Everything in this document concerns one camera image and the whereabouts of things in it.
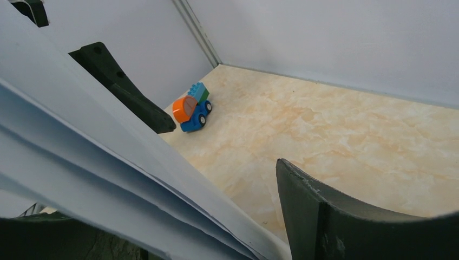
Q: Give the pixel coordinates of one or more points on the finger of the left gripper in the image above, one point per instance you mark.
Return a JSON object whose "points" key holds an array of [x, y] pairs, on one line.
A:
{"points": [[96, 59], [33, 9]]}

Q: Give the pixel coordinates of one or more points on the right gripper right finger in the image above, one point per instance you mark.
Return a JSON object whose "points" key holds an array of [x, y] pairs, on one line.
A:
{"points": [[324, 223]]}

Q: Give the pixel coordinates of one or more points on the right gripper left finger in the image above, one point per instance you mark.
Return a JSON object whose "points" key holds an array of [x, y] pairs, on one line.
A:
{"points": [[57, 236]]}

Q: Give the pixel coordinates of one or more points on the printed paper sheet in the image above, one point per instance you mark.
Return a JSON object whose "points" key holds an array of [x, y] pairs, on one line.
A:
{"points": [[69, 143]]}

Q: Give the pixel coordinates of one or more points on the left aluminium frame post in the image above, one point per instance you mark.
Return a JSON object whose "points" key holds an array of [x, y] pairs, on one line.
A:
{"points": [[191, 20]]}

